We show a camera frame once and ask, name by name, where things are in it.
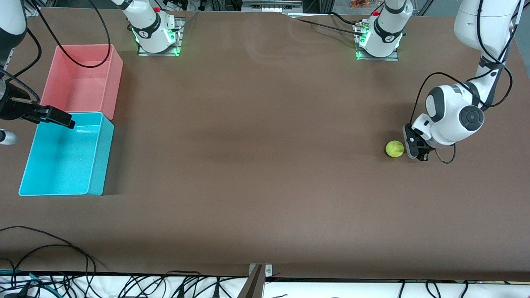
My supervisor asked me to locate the yellow-green tennis ball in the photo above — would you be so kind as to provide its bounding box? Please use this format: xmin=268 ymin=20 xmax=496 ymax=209
xmin=385 ymin=140 xmax=405 ymax=158

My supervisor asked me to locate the pink plastic bin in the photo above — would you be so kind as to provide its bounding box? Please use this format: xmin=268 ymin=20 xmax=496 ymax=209
xmin=41 ymin=44 xmax=124 ymax=121

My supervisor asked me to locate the blue plastic bin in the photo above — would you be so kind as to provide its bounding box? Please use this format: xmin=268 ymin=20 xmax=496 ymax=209
xmin=18 ymin=112 xmax=115 ymax=197

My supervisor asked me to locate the grey metal box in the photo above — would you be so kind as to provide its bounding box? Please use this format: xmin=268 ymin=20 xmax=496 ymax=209
xmin=241 ymin=0 xmax=304 ymax=13

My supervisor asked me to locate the grey metal pole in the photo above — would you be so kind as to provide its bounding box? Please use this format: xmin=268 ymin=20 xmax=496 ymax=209
xmin=237 ymin=265 xmax=265 ymax=298

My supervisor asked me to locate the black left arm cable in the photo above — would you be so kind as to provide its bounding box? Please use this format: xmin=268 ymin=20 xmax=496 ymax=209
xmin=411 ymin=0 xmax=514 ymax=164

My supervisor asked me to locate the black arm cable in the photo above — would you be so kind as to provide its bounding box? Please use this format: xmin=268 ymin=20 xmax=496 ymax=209
xmin=0 ymin=0 xmax=111 ymax=104
xmin=411 ymin=0 xmax=514 ymax=164

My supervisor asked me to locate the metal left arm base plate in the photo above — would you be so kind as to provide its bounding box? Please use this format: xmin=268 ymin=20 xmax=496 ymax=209
xmin=355 ymin=21 xmax=400 ymax=62

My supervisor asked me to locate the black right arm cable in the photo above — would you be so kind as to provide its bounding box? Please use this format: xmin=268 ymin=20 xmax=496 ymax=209
xmin=0 ymin=0 xmax=111 ymax=104

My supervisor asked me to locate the black looping floor cable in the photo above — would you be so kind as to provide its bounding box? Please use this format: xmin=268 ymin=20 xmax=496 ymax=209
xmin=8 ymin=244 xmax=96 ymax=298
xmin=0 ymin=226 xmax=106 ymax=269

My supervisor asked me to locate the short black tabletop cable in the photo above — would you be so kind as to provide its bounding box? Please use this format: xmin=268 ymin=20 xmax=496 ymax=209
xmin=329 ymin=12 xmax=361 ymax=26

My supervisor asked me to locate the long black tabletop cable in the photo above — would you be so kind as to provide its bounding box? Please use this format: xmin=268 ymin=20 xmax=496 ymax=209
xmin=290 ymin=16 xmax=367 ymax=36

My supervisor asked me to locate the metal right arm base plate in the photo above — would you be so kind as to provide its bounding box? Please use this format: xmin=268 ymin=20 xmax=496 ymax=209
xmin=137 ymin=17 xmax=185 ymax=57

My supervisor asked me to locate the teal cable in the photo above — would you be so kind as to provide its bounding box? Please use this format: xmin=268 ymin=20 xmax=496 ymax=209
xmin=0 ymin=270 xmax=56 ymax=298

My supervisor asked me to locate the small metal table bracket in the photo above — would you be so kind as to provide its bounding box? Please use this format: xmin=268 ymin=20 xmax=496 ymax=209
xmin=248 ymin=263 xmax=273 ymax=279

